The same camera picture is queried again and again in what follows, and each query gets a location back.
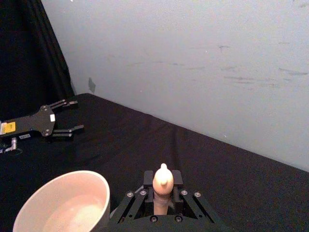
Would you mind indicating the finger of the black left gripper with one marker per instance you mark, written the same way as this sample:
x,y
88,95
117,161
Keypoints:
x,y
66,131
64,104

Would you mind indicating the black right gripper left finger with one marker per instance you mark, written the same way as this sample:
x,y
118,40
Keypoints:
x,y
137,201

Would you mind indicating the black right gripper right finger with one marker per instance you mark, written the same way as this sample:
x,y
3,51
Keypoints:
x,y
190,203

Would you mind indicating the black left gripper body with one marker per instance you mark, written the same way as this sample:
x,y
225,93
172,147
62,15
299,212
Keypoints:
x,y
31,122

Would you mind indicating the small white plastic piece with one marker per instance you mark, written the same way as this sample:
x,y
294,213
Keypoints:
x,y
163,180

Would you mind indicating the black table cloth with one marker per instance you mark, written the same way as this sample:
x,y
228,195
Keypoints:
x,y
193,169

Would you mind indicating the black hanging curtain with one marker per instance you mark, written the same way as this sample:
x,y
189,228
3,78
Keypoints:
x,y
26,53

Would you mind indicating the white round bowl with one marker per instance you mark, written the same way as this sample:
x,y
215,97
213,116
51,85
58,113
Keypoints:
x,y
70,205

